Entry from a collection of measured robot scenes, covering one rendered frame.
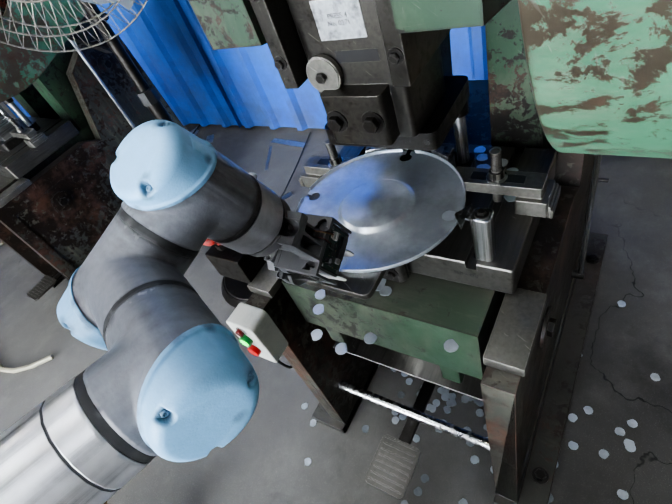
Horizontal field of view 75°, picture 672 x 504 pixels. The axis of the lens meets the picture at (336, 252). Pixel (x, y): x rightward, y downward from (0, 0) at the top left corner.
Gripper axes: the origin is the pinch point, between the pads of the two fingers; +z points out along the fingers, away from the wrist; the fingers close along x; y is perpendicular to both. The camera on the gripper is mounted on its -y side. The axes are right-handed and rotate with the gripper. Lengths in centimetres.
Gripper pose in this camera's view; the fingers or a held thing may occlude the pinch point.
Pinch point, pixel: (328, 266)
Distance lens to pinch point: 64.8
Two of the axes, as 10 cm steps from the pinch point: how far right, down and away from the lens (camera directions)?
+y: 8.5, 1.5, -5.0
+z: 4.5, 2.8, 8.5
